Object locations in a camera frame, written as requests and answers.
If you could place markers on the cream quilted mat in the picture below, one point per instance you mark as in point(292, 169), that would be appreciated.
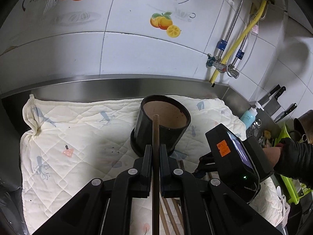
point(85, 139)

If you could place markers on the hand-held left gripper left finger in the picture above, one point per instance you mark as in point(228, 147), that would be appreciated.
point(146, 166)

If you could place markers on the green dish rack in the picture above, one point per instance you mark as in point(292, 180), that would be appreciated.
point(291, 188)

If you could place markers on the brown pot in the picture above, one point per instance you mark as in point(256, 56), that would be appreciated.
point(302, 127)

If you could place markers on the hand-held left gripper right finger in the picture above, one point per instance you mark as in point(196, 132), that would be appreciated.
point(163, 166)

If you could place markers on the person's right forearm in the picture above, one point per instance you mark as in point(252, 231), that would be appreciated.
point(293, 161)

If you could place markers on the metal water valve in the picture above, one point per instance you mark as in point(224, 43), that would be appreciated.
point(216, 62)
point(233, 71)

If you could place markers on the black utensil holder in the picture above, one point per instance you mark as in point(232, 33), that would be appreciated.
point(146, 132)

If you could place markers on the person's right hand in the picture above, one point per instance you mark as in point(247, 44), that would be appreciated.
point(272, 155)

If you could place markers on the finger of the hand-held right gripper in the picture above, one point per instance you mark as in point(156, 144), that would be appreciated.
point(205, 162)

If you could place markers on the blue soap pump bottle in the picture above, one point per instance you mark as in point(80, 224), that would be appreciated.
point(249, 117)

